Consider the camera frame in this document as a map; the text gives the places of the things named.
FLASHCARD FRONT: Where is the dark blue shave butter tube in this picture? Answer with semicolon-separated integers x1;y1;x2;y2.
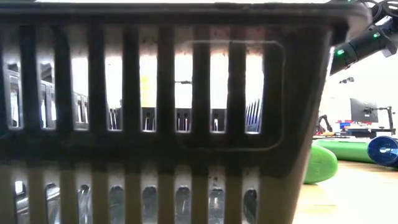
366;135;398;168

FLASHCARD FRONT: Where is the black plastic basket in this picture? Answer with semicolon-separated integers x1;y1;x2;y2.
0;0;374;224

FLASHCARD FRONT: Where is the green Pert shampoo bottle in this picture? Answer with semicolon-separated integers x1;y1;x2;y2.
303;144;339;185
312;138;379;164

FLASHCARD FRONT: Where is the cluttered work desk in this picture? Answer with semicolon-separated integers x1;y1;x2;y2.
312;126;398;141

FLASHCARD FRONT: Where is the black computer monitor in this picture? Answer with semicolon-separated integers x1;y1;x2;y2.
349;98;379;124

